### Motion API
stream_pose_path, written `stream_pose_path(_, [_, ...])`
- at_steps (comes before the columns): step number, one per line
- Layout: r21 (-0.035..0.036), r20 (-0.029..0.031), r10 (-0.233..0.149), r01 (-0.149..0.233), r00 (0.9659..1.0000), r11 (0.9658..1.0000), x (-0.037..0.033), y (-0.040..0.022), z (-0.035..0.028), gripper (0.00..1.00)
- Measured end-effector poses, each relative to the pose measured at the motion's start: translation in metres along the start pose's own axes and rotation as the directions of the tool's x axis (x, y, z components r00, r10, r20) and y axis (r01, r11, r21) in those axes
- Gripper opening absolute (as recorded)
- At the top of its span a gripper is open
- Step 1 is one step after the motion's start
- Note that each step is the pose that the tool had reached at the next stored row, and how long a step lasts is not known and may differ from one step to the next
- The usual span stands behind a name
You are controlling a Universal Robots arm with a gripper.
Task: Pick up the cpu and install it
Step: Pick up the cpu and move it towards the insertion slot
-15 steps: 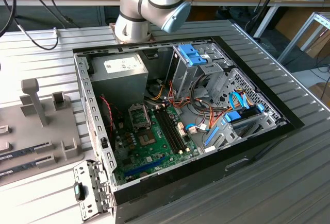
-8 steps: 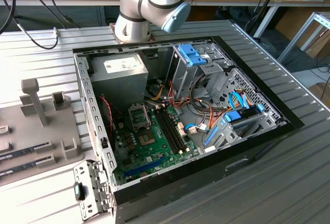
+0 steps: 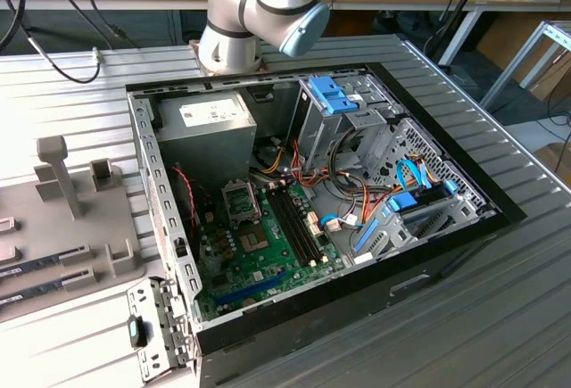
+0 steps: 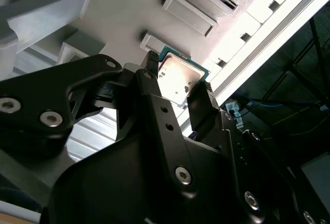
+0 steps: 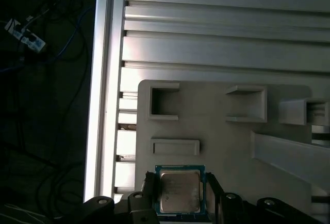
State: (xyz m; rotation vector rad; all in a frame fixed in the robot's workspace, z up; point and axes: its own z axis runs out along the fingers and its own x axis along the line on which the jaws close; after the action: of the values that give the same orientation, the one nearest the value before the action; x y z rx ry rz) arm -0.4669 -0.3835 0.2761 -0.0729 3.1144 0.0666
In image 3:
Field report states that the aluminium frame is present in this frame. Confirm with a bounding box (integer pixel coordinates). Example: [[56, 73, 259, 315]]
[[479, 20, 571, 112]]

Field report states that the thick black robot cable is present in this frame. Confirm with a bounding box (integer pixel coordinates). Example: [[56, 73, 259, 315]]
[[0, 0, 28, 55]]

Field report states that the red orange wire bundle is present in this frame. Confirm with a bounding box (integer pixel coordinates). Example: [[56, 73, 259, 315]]
[[292, 137, 405, 228]]

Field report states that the dark RAM stick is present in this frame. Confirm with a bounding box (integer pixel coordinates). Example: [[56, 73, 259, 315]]
[[0, 281, 64, 308], [0, 252, 62, 280]]

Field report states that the hard disk in blue carrier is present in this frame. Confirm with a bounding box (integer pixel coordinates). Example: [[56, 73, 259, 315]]
[[385, 178, 459, 216]]

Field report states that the blue drive cage latch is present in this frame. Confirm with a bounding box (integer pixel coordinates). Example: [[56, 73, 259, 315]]
[[307, 74, 363, 116]]

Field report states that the cardboard sheet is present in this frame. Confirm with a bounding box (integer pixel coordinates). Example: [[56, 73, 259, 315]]
[[530, 48, 571, 102]]

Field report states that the grey power supply unit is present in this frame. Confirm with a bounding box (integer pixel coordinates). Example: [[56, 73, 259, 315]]
[[153, 91, 259, 182]]

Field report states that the CPU socket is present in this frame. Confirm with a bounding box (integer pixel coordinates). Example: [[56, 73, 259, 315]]
[[236, 226, 272, 254]]

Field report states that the grey optical drive cage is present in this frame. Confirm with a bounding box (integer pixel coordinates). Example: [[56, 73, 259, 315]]
[[287, 73, 402, 175]]

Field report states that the cardboard floor box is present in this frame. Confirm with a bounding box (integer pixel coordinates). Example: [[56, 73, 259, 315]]
[[534, 141, 571, 184]]

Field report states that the grey expansion card retainer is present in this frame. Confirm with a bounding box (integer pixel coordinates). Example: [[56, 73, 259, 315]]
[[127, 275, 200, 384]]

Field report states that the blue expansion slot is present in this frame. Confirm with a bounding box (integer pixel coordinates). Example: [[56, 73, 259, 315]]
[[212, 270, 287, 308]]

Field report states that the red black twisted wire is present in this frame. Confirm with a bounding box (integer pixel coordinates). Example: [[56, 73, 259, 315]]
[[171, 165, 198, 240]]

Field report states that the black open PC case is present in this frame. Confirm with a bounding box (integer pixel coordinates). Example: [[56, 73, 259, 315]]
[[124, 61, 528, 388]]

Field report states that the green motherboard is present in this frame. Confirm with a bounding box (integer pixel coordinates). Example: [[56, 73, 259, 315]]
[[192, 172, 353, 323]]

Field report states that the grey cable with plug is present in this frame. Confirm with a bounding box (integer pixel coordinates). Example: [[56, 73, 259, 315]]
[[0, 0, 107, 85]]

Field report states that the thin black cable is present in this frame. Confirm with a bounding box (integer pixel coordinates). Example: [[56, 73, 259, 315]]
[[30, 0, 144, 49]]

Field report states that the black RAM slot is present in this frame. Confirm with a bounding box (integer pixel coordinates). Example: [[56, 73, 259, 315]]
[[278, 185, 321, 263], [274, 186, 317, 266], [283, 184, 326, 260], [269, 186, 313, 268]]

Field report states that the short blue data wire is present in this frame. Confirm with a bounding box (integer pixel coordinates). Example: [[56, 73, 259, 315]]
[[319, 212, 358, 229]]

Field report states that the black cable bundle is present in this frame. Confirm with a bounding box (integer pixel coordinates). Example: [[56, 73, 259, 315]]
[[327, 130, 359, 184]]

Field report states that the teal black retainer latch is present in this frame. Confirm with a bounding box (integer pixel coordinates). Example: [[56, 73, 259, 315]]
[[128, 315, 149, 348]]

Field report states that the grey disk bay cage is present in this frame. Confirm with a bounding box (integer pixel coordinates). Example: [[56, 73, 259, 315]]
[[352, 182, 499, 268]]

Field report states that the grey parts rack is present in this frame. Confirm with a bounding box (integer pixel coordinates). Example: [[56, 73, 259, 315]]
[[0, 135, 149, 323]]

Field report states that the long blue data wire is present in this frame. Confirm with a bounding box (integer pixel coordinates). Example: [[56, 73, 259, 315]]
[[394, 159, 434, 192]]

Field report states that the blue plastic cage lever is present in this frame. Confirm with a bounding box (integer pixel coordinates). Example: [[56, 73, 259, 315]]
[[354, 219, 379, 254]]

